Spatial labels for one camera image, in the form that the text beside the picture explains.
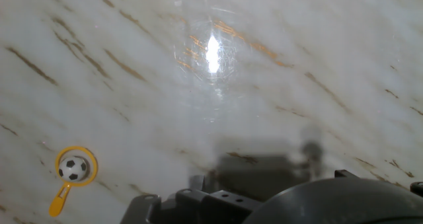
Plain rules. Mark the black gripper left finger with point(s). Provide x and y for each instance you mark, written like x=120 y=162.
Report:
x=198 y=207

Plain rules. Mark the small black white soccer ball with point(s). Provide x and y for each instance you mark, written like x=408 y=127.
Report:
x=72 y=168

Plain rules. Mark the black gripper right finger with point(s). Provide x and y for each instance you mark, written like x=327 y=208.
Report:
x=345 y=173

